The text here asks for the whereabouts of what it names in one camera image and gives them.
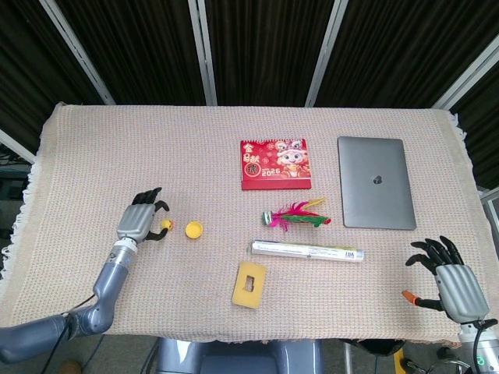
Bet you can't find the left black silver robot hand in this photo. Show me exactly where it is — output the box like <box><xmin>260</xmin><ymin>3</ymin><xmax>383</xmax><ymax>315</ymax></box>
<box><xmin>115</xmin><ymin>187</ymin><xmax>173</xmax><ymax>245</ymax></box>

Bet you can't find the beige woven tablecloth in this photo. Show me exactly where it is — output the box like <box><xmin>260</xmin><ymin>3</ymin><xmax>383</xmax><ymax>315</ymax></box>
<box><xmin>0</xmin><ymin>101</ymin><xmax>499</xmax><ymax>349</ymax></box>

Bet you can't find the black pleated curtain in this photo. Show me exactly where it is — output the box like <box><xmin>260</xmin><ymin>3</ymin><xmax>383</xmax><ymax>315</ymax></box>
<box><xmin>0</xmin><ymin>0</ymin><xmax>499</xmax><ymax>192</ymax></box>

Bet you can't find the colourful feather shuttlecock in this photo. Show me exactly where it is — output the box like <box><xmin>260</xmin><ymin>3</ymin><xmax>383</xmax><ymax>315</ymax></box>
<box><xmin>260</xmin><ymin>196</ymin><xmax>333</xmax><ymax>235</ymax></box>

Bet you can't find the grey robot torso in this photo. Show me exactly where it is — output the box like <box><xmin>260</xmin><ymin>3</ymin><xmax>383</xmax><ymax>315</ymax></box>
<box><xmin>154</xmin><ymin>336</ymin><xmax>325</xmax><ymax>374</ymax></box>

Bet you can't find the grey closed laptop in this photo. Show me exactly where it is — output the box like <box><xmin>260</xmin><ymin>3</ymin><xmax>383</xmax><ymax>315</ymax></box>
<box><xmin>336</xmin><ymin>136</ymin><xmax>418</xmax><ymax>231</ymax></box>

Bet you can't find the aluminium frame post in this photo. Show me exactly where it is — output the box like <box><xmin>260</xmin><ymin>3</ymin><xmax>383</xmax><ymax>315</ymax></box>
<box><xmin>37</xmin><ymin>0</ymin><xmax>116</xmax><ymax>106</ymax></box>
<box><xmin>430</xmin><ymin>43</ymin><xmax>499</xmax><ymax>112</ymax></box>
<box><xmin>0</xmin><ymin>127</ymin><xmax>37</xmax><ymax>164</ymax></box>
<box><xmin>187</xmin><ymin>0</ymin><xmax>218</xmax><ymax>107</ymax></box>
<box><xmin>304</xmin><ymin>0</ymin><xmax>349</xmax><ymax>108</ymax></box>

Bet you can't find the red 2026 desk calendar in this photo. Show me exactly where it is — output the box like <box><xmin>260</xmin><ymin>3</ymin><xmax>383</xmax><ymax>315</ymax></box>
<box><xmin>239</xmin><ymin>138</ymin><xmax>313</xmax><ymax>192</ymax></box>

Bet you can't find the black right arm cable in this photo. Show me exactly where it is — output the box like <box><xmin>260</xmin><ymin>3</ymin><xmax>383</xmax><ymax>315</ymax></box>
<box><xmin>471</xmin><ymin>319</ymin><xmax>499</xmax><ymax>373</ymax></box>

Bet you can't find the yellow sponge with rectangular hole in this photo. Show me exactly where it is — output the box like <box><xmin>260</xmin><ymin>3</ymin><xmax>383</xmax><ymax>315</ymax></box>
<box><xmin>230</xmin><ymin>261</ymin><xmax>267</xmax><ymax>311</ymax></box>

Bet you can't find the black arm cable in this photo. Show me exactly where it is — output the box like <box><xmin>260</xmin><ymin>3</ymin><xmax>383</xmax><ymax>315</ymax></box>
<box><xmin>38</xmin><ymin>292</ymin><xmax>98</xmax><ymax>374</ymax></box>
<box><xmin>471</xmin><ymin>319</ymin><xmax>499</xmax><ymax>373</ymax></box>

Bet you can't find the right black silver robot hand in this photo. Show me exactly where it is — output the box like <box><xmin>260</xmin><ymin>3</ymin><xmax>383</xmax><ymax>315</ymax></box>
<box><xmin>402</xmin><ymin>235</ymin><xmax>490</xmax><ymax>325</ymax></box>

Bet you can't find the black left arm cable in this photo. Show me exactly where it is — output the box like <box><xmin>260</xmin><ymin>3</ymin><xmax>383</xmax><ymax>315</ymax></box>
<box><xmin>38</xmin><ymin>292</ymin><xmax>98</xmax><ymax>374</ymax></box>

